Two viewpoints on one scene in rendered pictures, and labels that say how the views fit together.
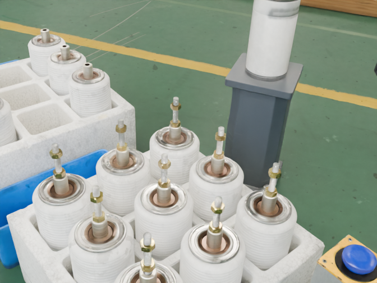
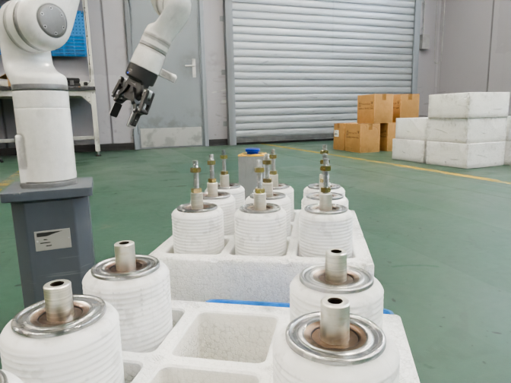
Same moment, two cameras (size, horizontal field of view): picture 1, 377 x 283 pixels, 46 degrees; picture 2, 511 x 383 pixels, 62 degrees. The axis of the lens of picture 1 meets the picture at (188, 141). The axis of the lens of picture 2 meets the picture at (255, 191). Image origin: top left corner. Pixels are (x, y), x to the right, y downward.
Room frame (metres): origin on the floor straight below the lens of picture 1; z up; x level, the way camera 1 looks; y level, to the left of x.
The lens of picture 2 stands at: (1.10, 0.69, 0.42)
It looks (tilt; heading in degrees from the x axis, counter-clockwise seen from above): 10 degrees down; 231
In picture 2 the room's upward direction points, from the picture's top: 1 degrees counter-clockwise
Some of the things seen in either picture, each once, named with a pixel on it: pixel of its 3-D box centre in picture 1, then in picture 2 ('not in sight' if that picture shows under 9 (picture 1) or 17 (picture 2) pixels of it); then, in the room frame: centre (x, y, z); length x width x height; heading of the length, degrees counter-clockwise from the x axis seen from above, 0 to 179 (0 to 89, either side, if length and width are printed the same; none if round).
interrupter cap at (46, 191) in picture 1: (61, 189); (325, 209); (0.54, 0.20, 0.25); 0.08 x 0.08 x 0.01
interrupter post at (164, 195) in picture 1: (164, 192); (267, 190); (0.53, 0.03, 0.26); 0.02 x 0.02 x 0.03
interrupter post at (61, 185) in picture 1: (60, 183); (325, 202); (0.54, 0.20, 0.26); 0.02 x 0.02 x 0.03
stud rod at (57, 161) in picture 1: (58, 163); (325, 179); (0.54, 0.20, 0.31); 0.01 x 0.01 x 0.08
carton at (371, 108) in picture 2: not in sight; (374, 109); (-2.84, -2.06, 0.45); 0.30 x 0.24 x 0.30; 72
